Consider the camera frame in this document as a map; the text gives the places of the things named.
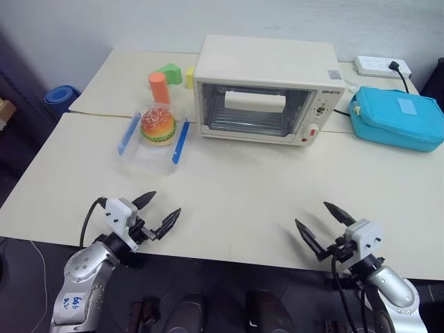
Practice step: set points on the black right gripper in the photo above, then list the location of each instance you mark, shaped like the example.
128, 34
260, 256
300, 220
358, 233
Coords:
343, 255

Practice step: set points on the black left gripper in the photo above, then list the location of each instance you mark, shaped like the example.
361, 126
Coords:
140, 230

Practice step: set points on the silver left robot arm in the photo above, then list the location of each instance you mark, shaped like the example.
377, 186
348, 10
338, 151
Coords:
83, 270

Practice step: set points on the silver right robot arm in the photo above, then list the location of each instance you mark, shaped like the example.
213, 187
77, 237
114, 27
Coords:
392, 288

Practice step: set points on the cream toaster oven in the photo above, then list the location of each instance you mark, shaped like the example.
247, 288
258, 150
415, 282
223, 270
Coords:
263, 59

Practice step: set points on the clear container with blue clips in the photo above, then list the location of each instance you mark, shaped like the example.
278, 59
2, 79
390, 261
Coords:
149, 160

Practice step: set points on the toy hamburger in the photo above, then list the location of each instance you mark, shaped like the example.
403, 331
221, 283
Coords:
157, 121

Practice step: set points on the dark rounded shape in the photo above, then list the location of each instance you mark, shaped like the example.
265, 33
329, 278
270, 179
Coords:
185, 312
268, 312

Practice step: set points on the orange cylinder block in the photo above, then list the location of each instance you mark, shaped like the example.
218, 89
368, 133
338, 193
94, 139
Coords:
159, 86

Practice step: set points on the blue fabric lunch bag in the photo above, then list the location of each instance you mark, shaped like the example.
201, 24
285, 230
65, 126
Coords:
395, 121

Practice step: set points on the yellow foam block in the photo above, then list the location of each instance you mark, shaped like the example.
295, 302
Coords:
190, 78

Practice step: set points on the green foam block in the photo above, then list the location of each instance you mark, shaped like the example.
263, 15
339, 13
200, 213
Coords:
173, 73

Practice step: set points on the white power strip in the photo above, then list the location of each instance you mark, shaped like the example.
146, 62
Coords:
373, 66

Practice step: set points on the brown cardboard box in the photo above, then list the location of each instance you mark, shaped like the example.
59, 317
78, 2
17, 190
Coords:
6, 111

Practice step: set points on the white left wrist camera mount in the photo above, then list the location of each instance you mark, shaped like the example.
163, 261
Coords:
119, 215

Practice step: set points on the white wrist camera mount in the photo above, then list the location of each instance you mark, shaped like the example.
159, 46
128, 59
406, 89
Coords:
119, 215
367, 236

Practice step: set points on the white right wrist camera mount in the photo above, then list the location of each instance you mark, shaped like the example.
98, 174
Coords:
367, 236

